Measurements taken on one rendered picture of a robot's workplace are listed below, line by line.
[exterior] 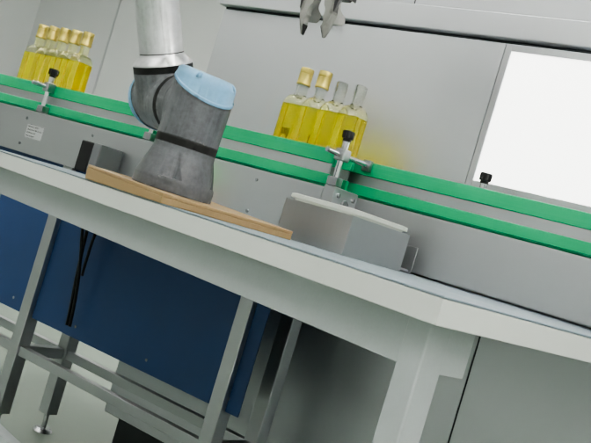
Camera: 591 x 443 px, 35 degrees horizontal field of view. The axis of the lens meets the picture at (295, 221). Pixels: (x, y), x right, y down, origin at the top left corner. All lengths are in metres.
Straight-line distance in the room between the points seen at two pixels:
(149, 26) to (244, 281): 0.61
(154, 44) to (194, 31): 5.42
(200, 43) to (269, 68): 4.53
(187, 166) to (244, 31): 1.12
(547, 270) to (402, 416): 0.81
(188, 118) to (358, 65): 0.84
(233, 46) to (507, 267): 1.19
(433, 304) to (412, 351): 0.09
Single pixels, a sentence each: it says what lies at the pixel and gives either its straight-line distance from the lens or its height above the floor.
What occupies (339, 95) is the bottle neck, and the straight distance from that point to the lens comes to 2.30.
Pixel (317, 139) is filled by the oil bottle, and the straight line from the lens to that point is 2.28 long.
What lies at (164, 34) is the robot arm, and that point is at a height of 1.05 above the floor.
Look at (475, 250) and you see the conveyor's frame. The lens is 1.97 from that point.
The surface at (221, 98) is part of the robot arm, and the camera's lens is 1.73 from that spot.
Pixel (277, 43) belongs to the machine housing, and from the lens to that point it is 2.68.
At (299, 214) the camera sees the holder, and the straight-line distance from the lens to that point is 1.87.
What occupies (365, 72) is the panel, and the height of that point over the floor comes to 1.20.
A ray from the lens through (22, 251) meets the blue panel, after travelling 2.78.
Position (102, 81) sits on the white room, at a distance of 7.84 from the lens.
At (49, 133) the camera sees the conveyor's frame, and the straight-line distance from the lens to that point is 2.76.
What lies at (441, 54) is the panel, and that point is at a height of 1.28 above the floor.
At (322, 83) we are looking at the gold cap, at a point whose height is 1.13.
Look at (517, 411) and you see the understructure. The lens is 2.14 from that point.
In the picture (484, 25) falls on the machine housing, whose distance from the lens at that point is 2.33.
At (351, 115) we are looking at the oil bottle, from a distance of 2.24.
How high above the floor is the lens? 0.78
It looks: level
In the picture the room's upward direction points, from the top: 17 degrees clockwise
